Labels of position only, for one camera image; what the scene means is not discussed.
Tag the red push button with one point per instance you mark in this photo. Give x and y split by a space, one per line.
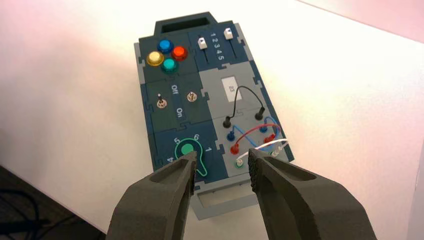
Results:
179 52

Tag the white paper label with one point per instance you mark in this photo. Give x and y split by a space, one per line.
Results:
231 88

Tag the teal push button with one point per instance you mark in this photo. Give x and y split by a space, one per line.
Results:
169 66

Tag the green rotary knob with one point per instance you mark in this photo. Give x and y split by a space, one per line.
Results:
185 148

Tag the blue grey control box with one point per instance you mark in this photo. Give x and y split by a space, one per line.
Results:
218 99

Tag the metal toggle switch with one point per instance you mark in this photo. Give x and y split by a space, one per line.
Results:
191 96
161 102

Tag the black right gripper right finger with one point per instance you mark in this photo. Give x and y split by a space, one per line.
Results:
298 202

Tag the white slider cap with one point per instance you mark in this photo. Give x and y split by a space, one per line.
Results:
228 33
202 43

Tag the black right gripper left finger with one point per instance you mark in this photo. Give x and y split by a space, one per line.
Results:
155 205

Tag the yellow push button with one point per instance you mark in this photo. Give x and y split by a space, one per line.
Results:
154 59

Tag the blue push button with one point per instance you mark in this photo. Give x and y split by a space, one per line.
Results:
165 45

